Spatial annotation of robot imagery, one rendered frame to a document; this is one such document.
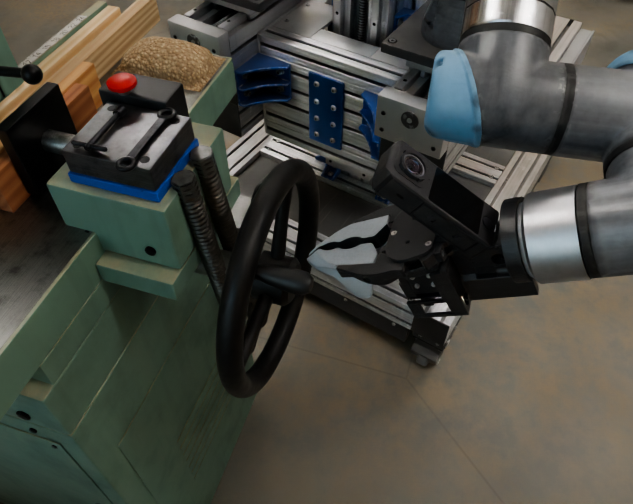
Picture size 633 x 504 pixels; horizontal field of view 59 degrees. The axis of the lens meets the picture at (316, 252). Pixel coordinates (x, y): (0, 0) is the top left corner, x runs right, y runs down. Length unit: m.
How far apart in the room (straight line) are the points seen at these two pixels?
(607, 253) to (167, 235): 0.39
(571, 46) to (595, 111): 0.88
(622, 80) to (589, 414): 1.21
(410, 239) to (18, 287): 0.38
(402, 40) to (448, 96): 0.63
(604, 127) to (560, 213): 0.08
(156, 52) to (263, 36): 0.49
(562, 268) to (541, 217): 0.04
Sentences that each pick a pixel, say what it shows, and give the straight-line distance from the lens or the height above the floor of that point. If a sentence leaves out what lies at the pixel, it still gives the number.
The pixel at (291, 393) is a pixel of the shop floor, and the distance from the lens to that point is 1.50.
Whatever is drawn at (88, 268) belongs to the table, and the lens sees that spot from 0.65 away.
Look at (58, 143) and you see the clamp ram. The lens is 0.68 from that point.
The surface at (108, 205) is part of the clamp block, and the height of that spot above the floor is 0.95.
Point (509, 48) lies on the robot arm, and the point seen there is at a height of 1.11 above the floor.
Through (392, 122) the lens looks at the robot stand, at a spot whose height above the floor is 0.73.
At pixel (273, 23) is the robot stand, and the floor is 0.73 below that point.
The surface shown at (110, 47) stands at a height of 0.93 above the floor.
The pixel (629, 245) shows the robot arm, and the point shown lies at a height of 1.05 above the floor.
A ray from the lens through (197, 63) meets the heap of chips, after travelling 0.84.
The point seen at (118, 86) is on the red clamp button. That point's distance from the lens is 0.62.
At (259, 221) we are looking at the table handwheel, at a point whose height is 0.95.
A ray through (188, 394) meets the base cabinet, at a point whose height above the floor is 0.44.
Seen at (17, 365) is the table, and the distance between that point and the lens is 0.61.
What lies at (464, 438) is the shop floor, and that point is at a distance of 1.50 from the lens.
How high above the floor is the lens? 1.34
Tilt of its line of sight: 49 degrees down
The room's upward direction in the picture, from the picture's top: straight up
